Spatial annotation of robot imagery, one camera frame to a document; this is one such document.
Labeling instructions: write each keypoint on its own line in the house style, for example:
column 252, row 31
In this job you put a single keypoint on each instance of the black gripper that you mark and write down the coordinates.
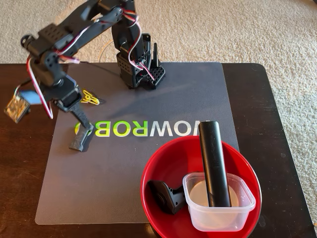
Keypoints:
column 70, row 97

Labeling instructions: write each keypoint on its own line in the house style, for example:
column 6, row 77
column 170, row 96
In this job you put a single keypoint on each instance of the black remote control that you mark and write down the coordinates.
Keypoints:
column 213, row 161

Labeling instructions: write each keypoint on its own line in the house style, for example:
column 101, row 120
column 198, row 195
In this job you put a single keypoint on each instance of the clear plastic container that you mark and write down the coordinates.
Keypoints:
column 218, row 218

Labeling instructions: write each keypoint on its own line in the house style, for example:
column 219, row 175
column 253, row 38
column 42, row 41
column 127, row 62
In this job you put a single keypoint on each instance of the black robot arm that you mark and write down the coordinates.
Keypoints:
column 74, row 27

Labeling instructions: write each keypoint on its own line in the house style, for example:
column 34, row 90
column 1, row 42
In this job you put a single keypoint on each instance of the red bowl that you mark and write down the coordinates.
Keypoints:
column 171, row 158

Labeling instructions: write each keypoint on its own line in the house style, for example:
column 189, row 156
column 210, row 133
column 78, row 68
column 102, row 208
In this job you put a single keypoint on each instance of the gray printed desk mat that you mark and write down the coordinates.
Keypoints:
column 148, row 99

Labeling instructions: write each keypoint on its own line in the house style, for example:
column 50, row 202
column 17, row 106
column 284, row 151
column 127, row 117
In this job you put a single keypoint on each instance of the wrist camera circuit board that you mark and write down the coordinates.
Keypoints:
column 16, row 109

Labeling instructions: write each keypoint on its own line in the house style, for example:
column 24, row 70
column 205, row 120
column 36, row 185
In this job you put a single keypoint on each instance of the black plastic bracket part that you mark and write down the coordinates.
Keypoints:
column 163, row 198

